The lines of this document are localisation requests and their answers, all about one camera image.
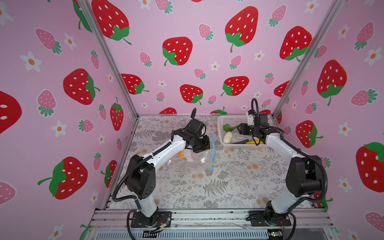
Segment yellow red peach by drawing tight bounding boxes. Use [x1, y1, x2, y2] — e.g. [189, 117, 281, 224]
[179, 151, 186, 159]

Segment white plastic mesh basket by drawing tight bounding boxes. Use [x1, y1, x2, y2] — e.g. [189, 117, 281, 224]
[217, 115, 267, 149]

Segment clear zip bag blue zipper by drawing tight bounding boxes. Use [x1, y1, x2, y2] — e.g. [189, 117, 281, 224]
[164, 136, 216, 173]

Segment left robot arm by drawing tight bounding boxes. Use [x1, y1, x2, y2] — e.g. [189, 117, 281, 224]
[123, 129, 211, 218]

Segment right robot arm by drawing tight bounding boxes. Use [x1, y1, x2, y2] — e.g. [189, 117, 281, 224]
[237, 123, 328, 215]

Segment dark green cucumber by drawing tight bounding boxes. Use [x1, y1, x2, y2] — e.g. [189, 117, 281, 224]
[234, 139, 250, 145]

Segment white radish with leaves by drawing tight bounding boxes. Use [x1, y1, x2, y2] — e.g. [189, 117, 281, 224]
[223, 124, 237, 144]

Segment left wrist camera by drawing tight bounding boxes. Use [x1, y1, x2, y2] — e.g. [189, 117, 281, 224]
[186, 119, 206, 136]

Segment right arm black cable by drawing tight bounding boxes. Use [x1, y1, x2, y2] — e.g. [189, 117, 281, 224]
[250, 98, 328, 240]

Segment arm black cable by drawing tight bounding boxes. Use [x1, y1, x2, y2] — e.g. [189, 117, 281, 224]
[250, 98, 328, 240]
[111, 107, 199, 240]

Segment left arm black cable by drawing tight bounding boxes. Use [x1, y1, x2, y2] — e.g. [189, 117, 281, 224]
[111, 107, 199, 240]

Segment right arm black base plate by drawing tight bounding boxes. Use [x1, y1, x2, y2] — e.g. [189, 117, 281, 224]
[246, 211, 292, 227]

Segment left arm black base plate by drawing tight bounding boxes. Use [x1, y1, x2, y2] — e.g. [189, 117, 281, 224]
[129, 211, 172, 228]

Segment aluminium front rail frame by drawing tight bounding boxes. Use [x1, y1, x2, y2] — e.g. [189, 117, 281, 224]
[84, 209, 341, 240]

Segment aluminium right corner post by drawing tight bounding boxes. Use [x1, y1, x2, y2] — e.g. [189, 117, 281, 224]
[272, 0, 346, 120]

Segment aluminium corner post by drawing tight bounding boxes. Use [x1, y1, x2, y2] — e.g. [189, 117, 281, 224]
[79, 0, 139, 119]
[272, 0, 346, 120]

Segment aluminium left corner post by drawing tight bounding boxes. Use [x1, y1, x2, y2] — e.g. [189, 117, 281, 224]
[79, 0, 139, 119]

